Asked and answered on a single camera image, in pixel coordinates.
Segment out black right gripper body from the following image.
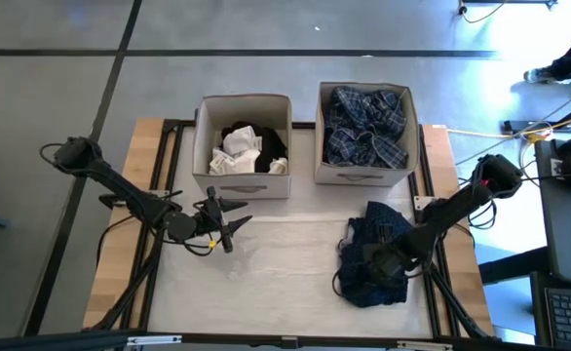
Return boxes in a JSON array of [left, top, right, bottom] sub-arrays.
[[361, 241, 416, 290]]

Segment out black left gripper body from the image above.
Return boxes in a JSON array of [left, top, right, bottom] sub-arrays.
[[193, 185, 235, 255]]

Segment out navy dotted cloth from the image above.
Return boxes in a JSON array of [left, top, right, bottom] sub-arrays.
[[332, 200, 416, 309]]

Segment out blue plaid shirt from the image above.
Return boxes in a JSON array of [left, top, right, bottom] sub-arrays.
[[323, 85, 409, 171]]

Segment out left cardboard box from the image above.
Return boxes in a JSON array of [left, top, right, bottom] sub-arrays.
[[191, 92, 294, 202]]

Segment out cardboard box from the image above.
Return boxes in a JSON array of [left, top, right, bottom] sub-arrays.
[[314, 80, 421, 188], [191, 92, 294, 202]]

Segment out small white cloth roll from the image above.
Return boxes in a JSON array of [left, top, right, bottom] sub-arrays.
[[267, 156, 289, 176]]

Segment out white table cover sheet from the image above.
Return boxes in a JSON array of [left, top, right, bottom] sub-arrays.
[[147, 127, 436, 338]]

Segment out black garment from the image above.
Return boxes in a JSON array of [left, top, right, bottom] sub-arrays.
[[220, 120, 289, 175]]

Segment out right cardboard box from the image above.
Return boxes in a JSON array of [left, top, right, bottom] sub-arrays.
[[314, 80, 421, 188]]

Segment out black rig beam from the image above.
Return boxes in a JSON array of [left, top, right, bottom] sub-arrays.
[[0, 329, 571, 351]]

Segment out silver bracket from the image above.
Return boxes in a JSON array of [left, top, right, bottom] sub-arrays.
[[126, 334, 183, 347], [396, 340, 453, 351]]

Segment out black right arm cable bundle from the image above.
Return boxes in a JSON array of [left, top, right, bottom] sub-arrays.
[[466, 197, 500, 231]]

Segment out grey floor cable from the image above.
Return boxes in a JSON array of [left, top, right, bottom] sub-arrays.
[[454, 83, 571, 167]]

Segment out black stand frame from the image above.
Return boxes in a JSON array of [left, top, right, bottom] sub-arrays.
[[502, 93, 571, 136]]

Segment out yellow cable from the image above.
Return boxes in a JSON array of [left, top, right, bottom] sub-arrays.
[[446, 110, 571, 143]]

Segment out black floor cable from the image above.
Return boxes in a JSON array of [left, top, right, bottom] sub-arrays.
[[457, 0, 511, 24]]

